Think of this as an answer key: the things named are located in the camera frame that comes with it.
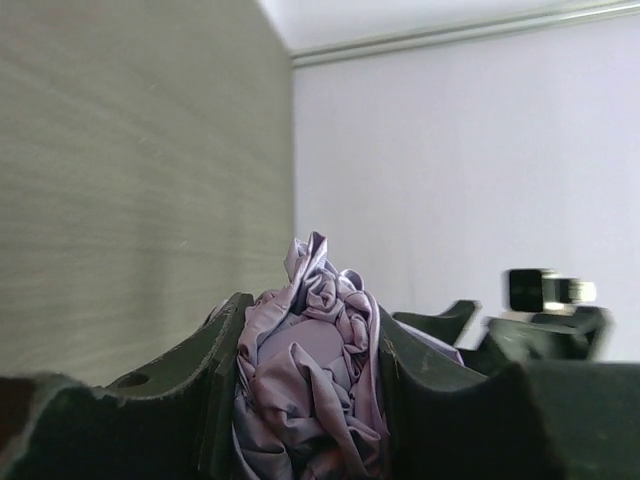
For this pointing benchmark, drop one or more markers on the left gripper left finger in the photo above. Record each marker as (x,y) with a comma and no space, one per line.
(168,419)

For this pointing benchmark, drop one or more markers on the lavender folding umbrella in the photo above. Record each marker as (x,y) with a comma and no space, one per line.
(308,402)

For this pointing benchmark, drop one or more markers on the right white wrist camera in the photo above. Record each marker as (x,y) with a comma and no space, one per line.
(530,291)

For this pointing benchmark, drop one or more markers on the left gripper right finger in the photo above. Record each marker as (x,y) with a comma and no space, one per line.
(535,420)

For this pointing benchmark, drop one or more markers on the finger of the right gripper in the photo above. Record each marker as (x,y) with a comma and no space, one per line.
(447,326)
(549,336)

